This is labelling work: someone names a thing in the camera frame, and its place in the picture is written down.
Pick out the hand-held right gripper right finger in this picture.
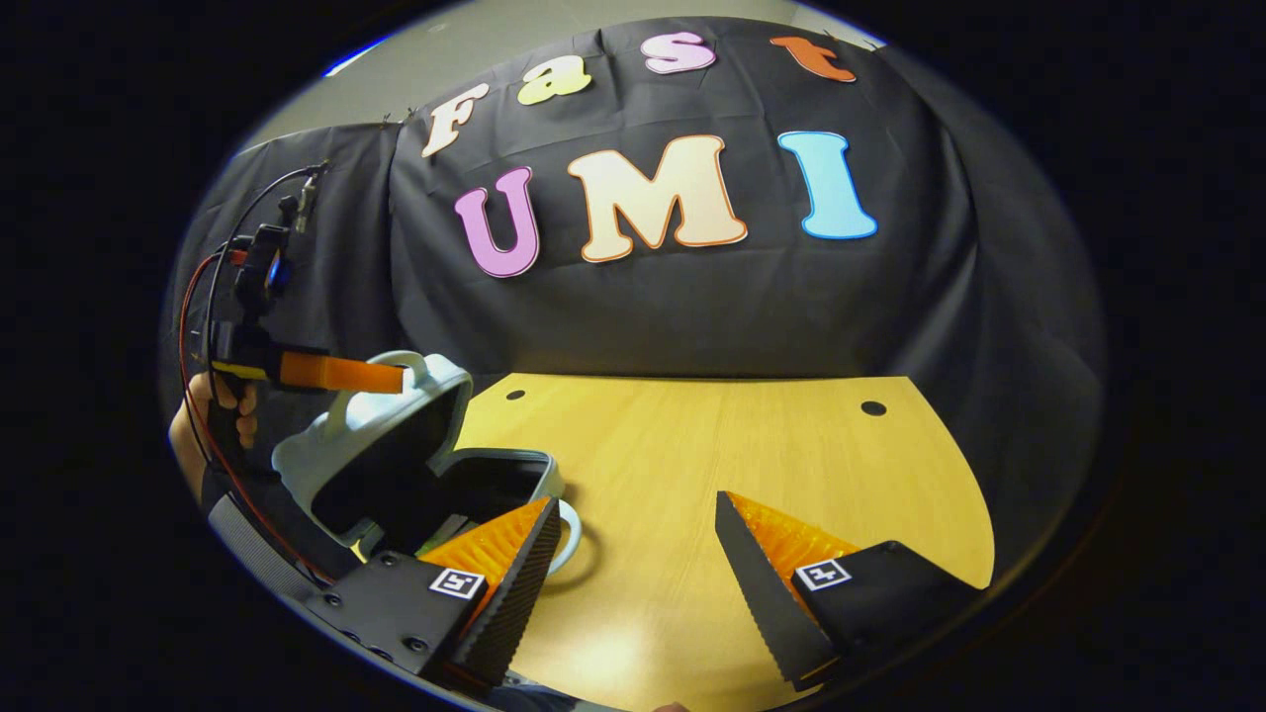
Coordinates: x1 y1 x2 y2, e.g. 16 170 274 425
714 489 982 693

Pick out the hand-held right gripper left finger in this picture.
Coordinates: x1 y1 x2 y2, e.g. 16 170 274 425
302 494 563 691

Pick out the light blue suitcase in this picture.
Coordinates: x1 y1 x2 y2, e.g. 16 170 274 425
272 351 585 579

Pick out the red cable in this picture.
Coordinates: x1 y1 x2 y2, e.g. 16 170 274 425
177 250 335 586

